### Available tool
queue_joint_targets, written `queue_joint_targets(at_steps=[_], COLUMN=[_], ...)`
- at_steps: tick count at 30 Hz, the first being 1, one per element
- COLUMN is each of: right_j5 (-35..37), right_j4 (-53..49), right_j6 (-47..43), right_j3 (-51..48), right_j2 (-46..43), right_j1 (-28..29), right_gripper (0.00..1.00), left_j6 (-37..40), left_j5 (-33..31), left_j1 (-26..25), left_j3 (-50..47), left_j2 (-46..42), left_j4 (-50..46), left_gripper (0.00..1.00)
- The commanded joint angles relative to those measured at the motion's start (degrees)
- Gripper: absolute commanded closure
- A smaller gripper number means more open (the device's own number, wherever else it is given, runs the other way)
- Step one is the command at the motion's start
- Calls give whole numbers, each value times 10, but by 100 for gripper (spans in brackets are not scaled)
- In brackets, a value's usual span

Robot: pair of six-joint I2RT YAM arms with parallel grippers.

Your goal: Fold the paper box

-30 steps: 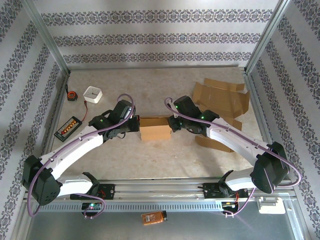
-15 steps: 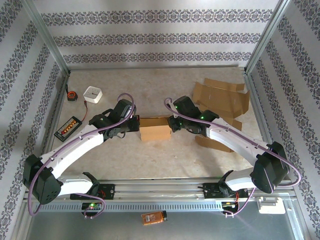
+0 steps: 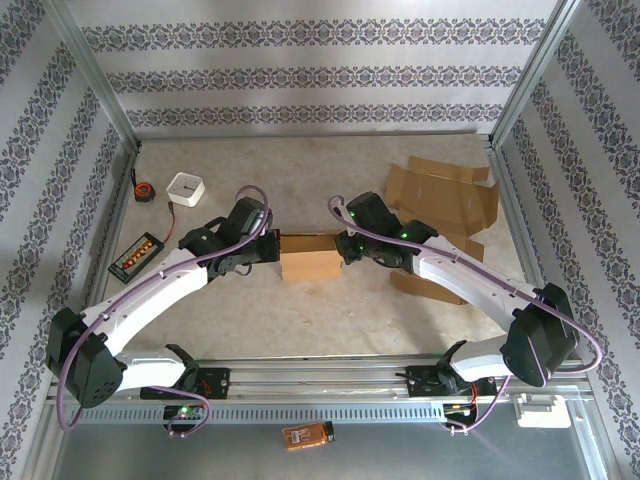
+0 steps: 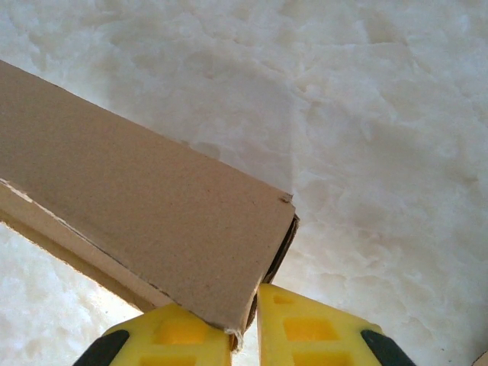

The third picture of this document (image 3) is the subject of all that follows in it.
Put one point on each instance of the white plastic bracket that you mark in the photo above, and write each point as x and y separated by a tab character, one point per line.
542	415

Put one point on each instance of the orange foil packet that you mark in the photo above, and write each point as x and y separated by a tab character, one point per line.
305	436

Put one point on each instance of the white square desk clock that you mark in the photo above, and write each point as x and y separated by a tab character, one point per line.
185	189

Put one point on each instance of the aluminium side rail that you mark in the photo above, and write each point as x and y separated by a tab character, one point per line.
505	170
121	210

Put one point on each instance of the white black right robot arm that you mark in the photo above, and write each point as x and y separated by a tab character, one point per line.
465	280

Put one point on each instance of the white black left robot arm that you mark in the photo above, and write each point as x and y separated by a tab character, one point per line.
150	295

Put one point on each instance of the aluminium frame post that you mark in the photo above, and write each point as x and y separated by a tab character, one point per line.
97	75
529	75

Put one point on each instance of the black board with orange connectors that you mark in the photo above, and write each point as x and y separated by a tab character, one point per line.
135	257

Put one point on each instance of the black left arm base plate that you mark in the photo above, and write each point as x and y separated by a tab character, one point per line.
220	382

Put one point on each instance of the orange black tape measure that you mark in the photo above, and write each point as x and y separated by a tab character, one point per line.
145	190

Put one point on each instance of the circuit board with green light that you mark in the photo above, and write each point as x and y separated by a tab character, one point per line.
182	412

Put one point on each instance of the aluminium back rail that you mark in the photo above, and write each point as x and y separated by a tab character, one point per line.
300	135

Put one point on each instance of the brown cardboard mailer box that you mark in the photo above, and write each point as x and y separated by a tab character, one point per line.
450	195
310	265

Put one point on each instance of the aluminium mounting rail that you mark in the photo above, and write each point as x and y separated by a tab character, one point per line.
320	372

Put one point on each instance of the grey metal sheet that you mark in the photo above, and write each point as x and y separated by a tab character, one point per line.
400	455

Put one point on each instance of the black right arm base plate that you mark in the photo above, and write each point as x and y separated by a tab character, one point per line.
420	382

